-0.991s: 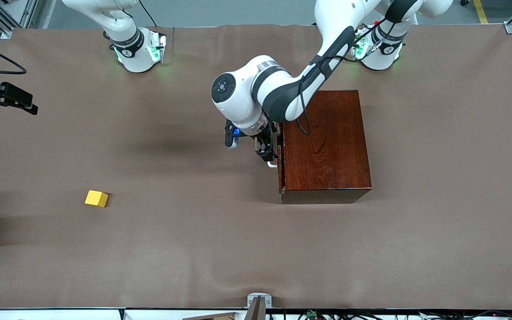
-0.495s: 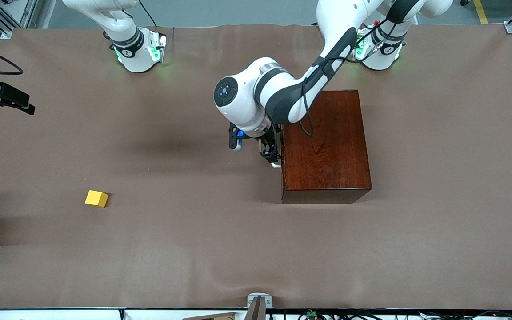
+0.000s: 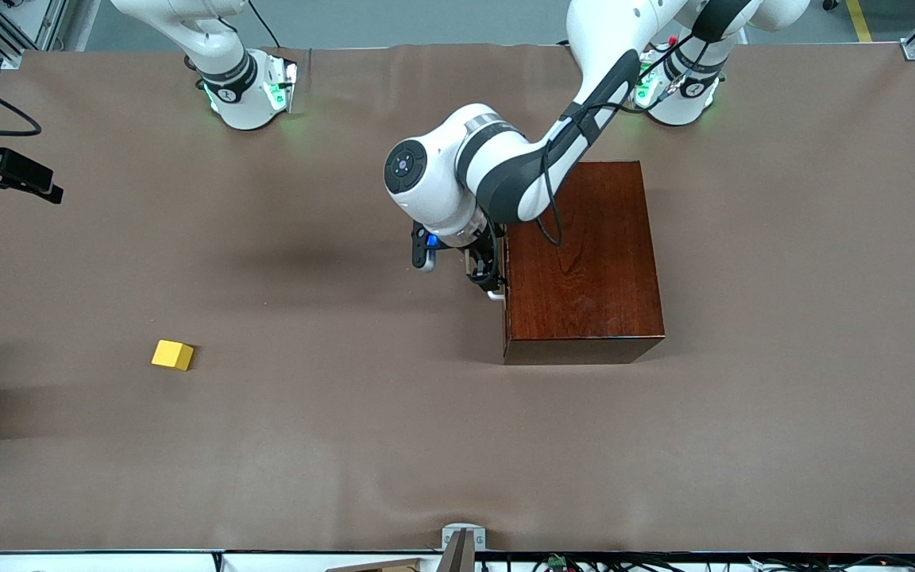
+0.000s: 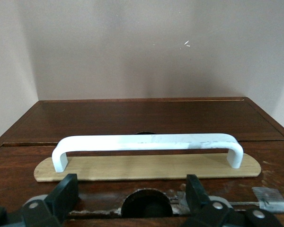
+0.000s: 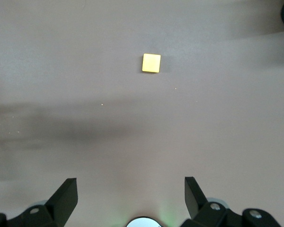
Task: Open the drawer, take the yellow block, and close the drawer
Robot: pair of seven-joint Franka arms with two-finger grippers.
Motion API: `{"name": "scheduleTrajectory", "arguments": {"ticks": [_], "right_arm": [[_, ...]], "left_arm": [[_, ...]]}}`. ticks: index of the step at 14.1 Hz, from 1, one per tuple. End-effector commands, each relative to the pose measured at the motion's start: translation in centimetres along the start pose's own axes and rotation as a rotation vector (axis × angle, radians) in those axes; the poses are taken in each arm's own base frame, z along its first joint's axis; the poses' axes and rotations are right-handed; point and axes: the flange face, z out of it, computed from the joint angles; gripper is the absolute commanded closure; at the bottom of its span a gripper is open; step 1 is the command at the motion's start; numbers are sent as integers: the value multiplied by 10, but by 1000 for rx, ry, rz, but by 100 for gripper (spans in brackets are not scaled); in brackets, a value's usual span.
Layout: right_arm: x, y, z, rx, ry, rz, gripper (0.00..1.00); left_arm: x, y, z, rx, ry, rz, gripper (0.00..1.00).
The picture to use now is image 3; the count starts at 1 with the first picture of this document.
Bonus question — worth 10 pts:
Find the light wooden drawer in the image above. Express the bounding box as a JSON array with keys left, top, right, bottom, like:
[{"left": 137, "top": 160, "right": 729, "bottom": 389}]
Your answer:
[{"left": 486, "top": 226, "right": 511, "bottom": 302}]

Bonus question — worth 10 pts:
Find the yellow cube block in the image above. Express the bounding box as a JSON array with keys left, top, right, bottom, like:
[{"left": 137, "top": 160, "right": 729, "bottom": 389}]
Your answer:
[{"left": 151, "top": 339, "right": 195, "bottom": 373}]

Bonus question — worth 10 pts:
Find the dark red wooden cabinet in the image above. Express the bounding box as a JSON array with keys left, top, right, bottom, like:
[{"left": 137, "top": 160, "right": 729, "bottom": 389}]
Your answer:
[{"left": 503, "top": 161, "right": 665, "bottom": 365}]

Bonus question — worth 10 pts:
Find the brown table cover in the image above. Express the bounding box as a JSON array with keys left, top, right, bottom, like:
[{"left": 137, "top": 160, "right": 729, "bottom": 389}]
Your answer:
[{"left": 0, "top": 44, "right": 915, "bottom": 555}]

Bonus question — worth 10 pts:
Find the beige metal bar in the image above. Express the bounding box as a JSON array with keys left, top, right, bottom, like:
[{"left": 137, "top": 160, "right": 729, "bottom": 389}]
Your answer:
[{"left": 435, "top": 529, "right": 477, "bottom": 572}]

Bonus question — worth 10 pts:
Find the brown cardboard piece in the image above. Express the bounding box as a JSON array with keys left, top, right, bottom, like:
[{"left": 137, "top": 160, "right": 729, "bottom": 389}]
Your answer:
[{"left": 322, "top": 558, "right": 427, "bottom": 572}]

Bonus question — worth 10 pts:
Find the yellow floor tape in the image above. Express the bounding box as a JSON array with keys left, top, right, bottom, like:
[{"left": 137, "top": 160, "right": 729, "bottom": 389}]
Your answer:
[{"left": 847, "top": 0, "right": 874, "bottom": 43}]

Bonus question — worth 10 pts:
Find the aluminium frame rack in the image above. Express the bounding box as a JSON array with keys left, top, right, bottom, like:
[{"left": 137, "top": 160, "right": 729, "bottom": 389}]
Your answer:
[{"left": 0, "top": 0, "right": 69, "bottom": 68}]

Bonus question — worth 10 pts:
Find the small metal bracket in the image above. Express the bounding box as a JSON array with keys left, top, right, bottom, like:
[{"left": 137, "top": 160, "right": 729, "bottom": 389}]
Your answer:
[{"left": 442, "top": 524, "right": 487, "bottom": 551}]

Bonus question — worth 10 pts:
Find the thin black base cable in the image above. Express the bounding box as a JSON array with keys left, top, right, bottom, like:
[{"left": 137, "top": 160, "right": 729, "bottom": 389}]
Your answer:
[{"left": 247, "top": 0, "right": 279, "bottom": 50}]

